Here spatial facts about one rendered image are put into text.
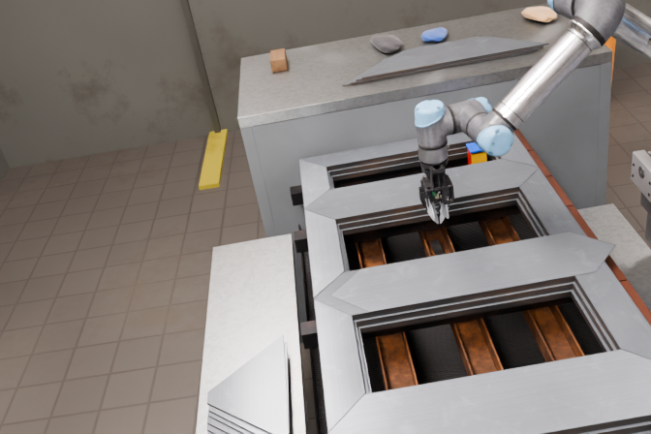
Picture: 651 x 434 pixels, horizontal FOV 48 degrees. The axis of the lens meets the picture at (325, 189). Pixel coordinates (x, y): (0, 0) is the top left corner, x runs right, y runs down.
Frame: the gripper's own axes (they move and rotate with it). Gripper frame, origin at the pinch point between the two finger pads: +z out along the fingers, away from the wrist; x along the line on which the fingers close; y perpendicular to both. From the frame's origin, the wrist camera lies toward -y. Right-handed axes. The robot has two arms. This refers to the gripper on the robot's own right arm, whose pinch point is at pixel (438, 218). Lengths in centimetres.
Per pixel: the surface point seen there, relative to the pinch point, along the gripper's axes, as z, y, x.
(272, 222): 31, -63, -51
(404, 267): 5.7, 12.0, -12.1
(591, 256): 5.6, 20.8, 34.6
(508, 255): 5.7, 14.4, 15.0
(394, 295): 5.7, 22.7, -16.5
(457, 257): 5.7, 11.4, 2.3
